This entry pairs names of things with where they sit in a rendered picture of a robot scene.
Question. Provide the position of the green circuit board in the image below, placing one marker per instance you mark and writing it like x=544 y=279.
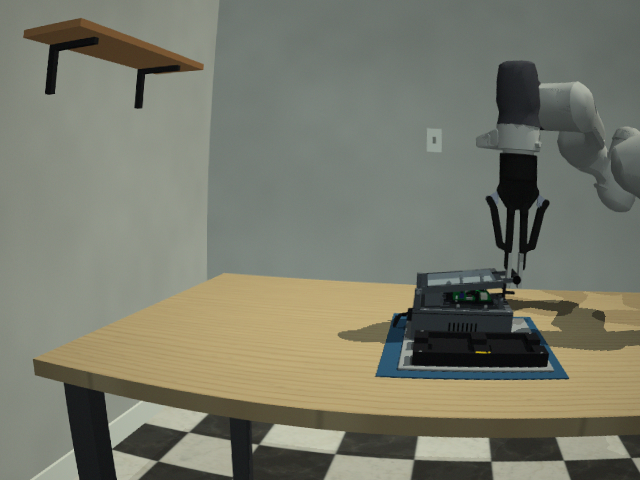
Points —
x=484 y=296

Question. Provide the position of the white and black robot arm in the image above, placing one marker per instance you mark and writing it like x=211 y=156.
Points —
x=564 y=107

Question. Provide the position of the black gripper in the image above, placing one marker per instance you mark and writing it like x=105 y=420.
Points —
x=517 y=195

